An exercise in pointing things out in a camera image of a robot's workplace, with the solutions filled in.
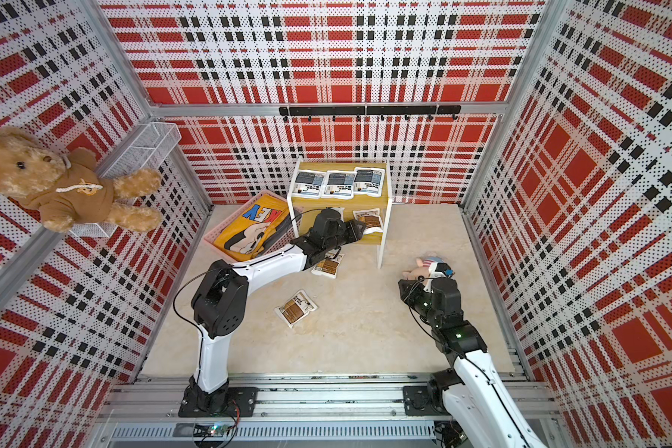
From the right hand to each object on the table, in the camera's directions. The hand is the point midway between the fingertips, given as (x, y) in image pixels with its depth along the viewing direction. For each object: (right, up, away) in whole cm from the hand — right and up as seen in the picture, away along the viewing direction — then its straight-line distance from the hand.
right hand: (403, 282), depth 78 cm
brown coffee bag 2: (-33, -10, +10) cm, 36 cm away
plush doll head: (+10, +1, +16) cm, 18 cm away
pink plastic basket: (-38, +13, +22) cm, 46 cm away
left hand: (-10, +17, +12) cm, 23 cm away
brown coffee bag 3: (-8, +19, +15) cm, 25 cm away
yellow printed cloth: (-53, +14, +25) cm, 60 cm away
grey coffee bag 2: (-27, +28, +2) cm, 40 cm away
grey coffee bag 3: (-18, +28, +1) cm, 34 cm away
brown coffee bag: (-23, +2, +20) cm, 31 cm away
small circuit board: (-50, -36, -9) cm, 62 cm away
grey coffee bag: (-10, +29, +2) cm, 31 cm away
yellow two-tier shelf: (-16, +22, +5) cm, 28 cm away
